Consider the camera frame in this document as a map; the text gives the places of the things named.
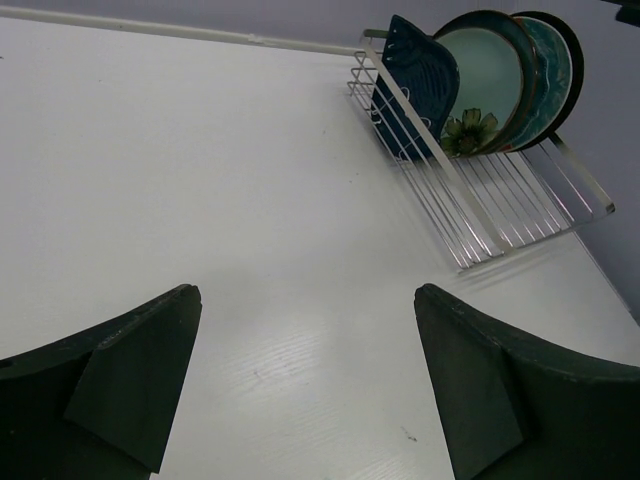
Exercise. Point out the cream plate with metallic rim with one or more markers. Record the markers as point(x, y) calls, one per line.
point(578, 69)

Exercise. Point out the navy blue leaf-shaped dish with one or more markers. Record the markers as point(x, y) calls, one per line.
point(427, 75)

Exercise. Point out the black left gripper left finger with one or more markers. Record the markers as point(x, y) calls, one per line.
point(100, 404)

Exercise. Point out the light green flower plate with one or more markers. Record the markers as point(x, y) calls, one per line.
point(489, 93)

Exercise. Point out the teal scalloped plate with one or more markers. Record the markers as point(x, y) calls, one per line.
point(555, 79)

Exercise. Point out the small dark teal round plate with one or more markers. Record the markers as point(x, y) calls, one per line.
point(514, 32)

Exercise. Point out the metal wire dish rack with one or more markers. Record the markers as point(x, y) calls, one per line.
point(485, 207)

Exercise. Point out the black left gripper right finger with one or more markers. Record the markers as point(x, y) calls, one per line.
point(515, 406)

